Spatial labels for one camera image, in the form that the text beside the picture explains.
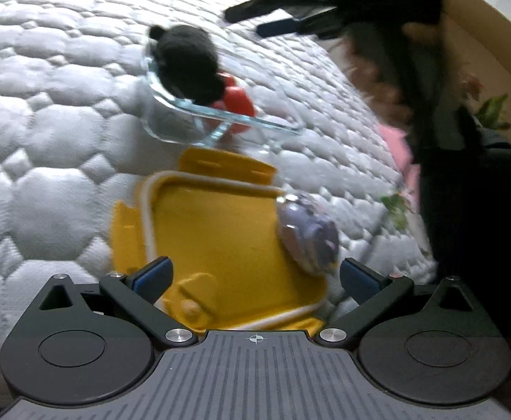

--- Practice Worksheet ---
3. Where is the black plush toy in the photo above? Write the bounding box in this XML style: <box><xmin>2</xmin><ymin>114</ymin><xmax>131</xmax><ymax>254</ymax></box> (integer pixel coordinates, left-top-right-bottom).
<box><xmin>147</xmin><ymin>24</ymin><xmax>225</xmax><ymax>105</ymax></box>

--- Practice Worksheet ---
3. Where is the clear glass container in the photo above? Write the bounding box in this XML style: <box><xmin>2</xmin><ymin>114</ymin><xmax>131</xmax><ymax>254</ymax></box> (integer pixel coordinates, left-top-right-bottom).
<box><xmin>139</xmin><ymin>37</ymin><xmax>306</xmax><ymax>147</ymax></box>

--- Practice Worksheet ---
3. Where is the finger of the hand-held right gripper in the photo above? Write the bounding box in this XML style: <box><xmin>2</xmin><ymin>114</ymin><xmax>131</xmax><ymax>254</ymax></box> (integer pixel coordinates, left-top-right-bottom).
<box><xmin>224</xmin><ymin>0</ymin><xmax>300</xmax><ymax>25</ymax></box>
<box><xmin>255</xmin><ymin>14</ymin><xmax>326</xmax><ymax>40</ymax></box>

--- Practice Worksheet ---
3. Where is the red toy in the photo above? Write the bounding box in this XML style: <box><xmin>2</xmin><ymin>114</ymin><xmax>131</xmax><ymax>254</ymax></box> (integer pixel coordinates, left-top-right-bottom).
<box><xmin>212</xmin><ymin>72</ymin><xmax>256</xmax><ymax>135</ymax></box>

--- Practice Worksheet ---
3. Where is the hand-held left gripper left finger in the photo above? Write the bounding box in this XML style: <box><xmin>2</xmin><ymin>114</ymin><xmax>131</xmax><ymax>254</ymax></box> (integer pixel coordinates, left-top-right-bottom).
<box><xmin>39</xmin><ymin>256</ymin><xmax>199</xmax><ymax>348</ymax></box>

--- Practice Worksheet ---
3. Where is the person's right hand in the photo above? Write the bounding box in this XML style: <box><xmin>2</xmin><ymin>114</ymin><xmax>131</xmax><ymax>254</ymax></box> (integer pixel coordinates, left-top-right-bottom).
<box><xmin>340</xmin><ymin>35</ymin><xmax>398</xmax><ymax>112</ymax></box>

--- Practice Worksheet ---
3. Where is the dark cloth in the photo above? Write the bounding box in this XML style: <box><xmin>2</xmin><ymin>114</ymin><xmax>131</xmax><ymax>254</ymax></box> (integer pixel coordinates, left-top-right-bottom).
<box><xmin>413</xmin><ymin>105</ymin><xmax>511</xmax><ymax>342</ymax></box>

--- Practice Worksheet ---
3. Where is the white quilted mattress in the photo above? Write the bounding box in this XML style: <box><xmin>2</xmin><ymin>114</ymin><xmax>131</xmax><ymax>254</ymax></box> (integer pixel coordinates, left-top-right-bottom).
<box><xmin>0</xmin><ymin>0</ymin><xmax>440</xmax><ymax>351</ymax></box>

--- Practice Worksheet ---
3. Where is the yellow container lid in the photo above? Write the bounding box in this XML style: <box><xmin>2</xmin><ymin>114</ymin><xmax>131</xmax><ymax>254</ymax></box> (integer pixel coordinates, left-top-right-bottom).
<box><xmin>112</xmin><ymin>148</ymin><xmax>328</xmax><ymax>332</ymax></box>

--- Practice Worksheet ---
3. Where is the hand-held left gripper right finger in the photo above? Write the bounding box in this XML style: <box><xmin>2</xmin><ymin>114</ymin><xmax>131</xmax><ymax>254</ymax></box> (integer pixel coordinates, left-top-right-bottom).
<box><xmin>314</xmin><ymin>257</ymin><xmax>475</xmax><ymax>348</ymax></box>

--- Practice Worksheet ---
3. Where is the pink floral sheet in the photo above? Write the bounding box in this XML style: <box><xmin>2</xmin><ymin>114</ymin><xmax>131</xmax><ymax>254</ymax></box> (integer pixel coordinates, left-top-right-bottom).
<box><xmin>375</xmin><ymin>68</ymin><xmax>511</xmax><ymax>272</ymax></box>

